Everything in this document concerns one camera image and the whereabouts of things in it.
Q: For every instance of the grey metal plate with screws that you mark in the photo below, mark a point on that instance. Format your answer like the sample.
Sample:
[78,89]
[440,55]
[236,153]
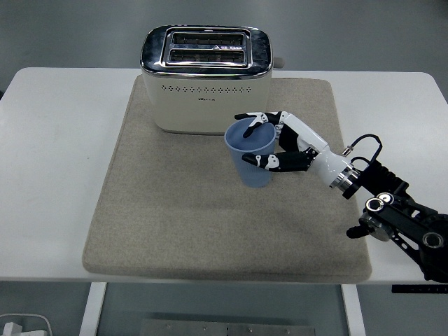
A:
[227,329]

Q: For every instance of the black table control panel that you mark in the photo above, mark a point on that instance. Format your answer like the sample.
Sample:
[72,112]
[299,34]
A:
[420,289]

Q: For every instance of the white plastic bin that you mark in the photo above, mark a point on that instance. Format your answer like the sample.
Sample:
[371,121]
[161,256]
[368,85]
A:
[38,323]

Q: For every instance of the white table leg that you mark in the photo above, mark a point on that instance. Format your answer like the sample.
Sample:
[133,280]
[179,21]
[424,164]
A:
[91,311]
[354,311]

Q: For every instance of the beige felt mat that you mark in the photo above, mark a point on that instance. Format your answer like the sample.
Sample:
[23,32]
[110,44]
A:
[210,227]

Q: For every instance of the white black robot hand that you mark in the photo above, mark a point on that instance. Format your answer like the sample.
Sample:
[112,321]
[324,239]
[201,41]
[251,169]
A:
[325,161]

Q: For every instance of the blue plastic cup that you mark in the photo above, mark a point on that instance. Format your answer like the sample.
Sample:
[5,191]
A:
[252,176]

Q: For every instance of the white block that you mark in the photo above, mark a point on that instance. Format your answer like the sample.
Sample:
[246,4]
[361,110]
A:
[12,330]

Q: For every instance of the white chrome-topped toaster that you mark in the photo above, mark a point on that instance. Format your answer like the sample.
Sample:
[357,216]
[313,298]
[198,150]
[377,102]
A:
[210,105]

